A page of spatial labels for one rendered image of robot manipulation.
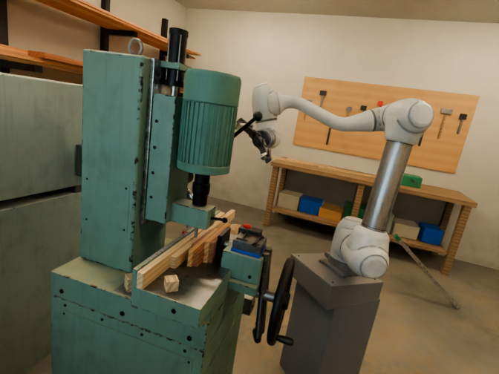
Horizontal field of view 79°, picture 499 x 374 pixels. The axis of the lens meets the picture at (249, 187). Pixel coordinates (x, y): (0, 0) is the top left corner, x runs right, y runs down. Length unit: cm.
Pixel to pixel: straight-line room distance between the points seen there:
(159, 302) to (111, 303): 25
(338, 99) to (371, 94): 40
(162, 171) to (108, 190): 20
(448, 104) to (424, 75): 43
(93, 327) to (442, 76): 411
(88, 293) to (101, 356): 23
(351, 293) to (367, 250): 30
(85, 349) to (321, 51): 395
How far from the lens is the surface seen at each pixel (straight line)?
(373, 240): 136
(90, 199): 117
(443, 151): 432
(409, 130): 132
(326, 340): 165
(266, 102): 138
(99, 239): 120
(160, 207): 106
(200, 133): 93
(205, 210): 102
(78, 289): 118
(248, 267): 101
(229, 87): 94
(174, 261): 100
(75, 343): 131
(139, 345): 113
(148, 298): 92
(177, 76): 104
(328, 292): 147
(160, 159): 102
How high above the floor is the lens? 141
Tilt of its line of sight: 14 degrees down
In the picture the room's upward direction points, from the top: 9 degrees clockwise
